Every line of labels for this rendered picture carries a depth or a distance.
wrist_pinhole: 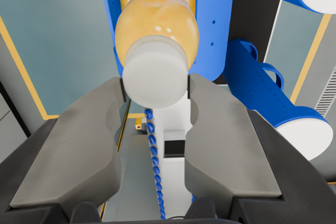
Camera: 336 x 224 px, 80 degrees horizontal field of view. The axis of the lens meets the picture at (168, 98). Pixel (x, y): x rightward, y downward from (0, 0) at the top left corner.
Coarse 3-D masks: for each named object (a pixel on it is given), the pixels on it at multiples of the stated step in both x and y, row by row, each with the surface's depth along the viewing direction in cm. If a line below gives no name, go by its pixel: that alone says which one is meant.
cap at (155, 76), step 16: (144, 48) 11; (160, 48) 11; (128, 64) 11; (144, 64) 11; (160, 64) 11; (176, 64) 11; (128, 80) 11; (144, 80) 12; (160, 80) 12; (176, 80) 12; (144, 96) 12; (160, 96) 12; (176, 96) 12
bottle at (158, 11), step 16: (144, 0) 14; (160, 0) 14; (176, 0) 15; (128, 16) 14; (144, 16) 13; (160, 16) 13; (176, 16) 14; (192, 16) 16; (128, 32) 13; (144, 32) 13; (160, 32) 13; (176, 32) 13; (192, 32) 14; (128, 48) 13; (176, 48) 13; (192, 48) 14; (192, 64) 16
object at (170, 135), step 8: (168, 136) 89; (176, 136) 89; (184, 136) 89; (168, 144) 84; (176, 144) 83; (184, 144) 83; (168, 152) 80; (176, 152) 80; (168, 160) 81; (176, 160) 81
